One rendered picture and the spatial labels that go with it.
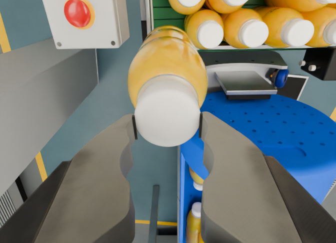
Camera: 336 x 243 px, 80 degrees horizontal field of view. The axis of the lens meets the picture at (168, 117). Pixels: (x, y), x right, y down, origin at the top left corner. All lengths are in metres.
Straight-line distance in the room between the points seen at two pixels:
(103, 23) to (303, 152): 0.35
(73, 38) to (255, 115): 0.34
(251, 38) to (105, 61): 1.28
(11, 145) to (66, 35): 0.55
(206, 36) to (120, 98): 1.33
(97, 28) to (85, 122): 1.51
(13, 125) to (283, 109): 0.79
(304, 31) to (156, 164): 1.73
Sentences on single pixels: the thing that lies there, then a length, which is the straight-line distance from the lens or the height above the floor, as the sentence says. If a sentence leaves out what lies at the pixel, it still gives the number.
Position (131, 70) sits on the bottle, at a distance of 0.16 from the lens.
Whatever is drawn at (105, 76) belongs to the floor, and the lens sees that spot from 1.58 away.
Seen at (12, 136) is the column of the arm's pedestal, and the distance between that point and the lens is 0.84.
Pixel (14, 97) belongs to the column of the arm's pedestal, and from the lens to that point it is 0.83.
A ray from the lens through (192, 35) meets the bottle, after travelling 0.38.
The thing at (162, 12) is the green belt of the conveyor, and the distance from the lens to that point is 0.53.
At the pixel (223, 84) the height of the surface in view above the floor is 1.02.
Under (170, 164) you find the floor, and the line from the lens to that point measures 1.96.
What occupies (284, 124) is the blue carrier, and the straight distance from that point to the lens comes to 0.41.
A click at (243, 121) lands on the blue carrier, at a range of 0.40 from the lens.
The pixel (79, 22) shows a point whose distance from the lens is 0.34.
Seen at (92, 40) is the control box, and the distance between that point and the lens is 0.35.
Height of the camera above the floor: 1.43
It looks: 60 degrees down
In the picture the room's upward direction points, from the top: 179 degrees counter-clockwise
